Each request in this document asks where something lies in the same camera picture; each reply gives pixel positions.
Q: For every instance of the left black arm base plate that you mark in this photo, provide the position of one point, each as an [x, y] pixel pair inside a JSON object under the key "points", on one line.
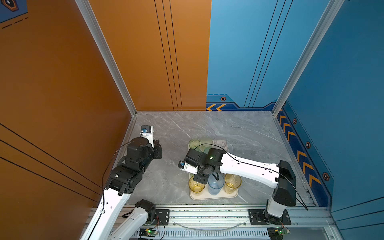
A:
{"points": [[158, 216]]}

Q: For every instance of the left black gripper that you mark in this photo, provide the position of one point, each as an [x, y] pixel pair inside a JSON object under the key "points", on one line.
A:
{"points": [[156, 149]]}

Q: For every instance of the white rectangular plastic tray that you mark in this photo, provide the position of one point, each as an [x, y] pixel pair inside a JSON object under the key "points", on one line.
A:
{"points": [[204, 194]]}

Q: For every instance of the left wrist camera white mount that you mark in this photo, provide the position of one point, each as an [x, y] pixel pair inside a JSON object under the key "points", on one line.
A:
{"points": [[147, 132]]}

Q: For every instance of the right aluminium corner post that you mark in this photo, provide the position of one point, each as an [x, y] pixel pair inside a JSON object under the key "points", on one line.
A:
{"points": [[318, 34]]}

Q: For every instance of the left green circuit board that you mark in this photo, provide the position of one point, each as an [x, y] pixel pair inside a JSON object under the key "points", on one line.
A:
{"points": [[147, 234]]}

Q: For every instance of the amber yellow cup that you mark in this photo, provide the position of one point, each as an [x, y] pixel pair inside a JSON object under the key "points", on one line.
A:
{"points": [[232, 183]]}

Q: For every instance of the green dotted textured cup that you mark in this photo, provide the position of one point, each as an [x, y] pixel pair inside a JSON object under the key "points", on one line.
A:
{"points": [[206, 142]]}

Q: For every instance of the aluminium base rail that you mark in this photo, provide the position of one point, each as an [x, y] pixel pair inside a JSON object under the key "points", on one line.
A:
{"points": [[233, 222]]}

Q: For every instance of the aluminium corner post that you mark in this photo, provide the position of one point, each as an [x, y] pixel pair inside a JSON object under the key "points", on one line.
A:
{"points": [[318, 34], [101, 42]]}

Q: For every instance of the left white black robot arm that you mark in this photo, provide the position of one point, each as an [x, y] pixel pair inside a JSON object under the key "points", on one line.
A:
{"points": [[120, 185]]}

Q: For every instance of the small green clear glass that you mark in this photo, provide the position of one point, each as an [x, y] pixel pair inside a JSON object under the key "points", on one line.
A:
{"points": [[194, 143]]}

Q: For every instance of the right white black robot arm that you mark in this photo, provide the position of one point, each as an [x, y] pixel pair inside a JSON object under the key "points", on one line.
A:
{"points": [[279, 177]]}

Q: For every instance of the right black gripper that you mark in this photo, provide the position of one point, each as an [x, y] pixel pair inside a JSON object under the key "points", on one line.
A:
{"points": [[197, 179]]}

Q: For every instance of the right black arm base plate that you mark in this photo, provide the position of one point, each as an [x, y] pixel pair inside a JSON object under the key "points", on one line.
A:
{"points": [[260, 217]]}

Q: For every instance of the tall blue clear cup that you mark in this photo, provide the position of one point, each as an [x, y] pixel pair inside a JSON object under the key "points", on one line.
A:
{"points": [[215, 182]]}

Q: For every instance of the green circuit board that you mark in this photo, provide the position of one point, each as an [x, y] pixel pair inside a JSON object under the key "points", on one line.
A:
{"points": [[147, 234], [278, 233]]}

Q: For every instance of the left aluminium corner post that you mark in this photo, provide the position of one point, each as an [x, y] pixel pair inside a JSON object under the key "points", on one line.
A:
{"points": [[101, 42]]}

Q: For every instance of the right green circuit board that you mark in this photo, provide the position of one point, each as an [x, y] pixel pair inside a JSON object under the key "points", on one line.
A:
{"points": [[278, 233]]}

